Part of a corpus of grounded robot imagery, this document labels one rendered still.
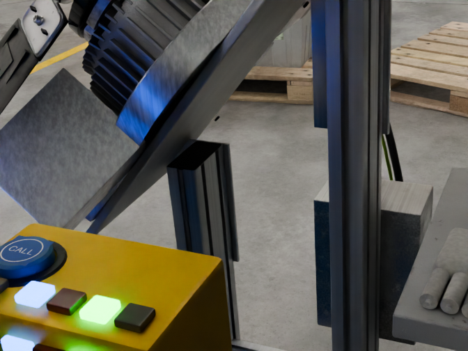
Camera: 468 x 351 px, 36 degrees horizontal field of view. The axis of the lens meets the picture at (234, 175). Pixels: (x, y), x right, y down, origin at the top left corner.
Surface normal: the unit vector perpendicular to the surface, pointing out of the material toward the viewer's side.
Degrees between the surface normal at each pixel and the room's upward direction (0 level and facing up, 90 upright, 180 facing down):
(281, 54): 95
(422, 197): 0
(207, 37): 59
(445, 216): 0
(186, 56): 66
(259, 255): 0
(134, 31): 70
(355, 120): 90
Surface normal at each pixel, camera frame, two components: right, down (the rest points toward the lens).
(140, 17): -0.18, 0.05
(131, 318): -0.07, -0.89
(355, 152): -0.41, 0.43
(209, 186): 0.91, 0.12
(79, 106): 0.11, -0.16
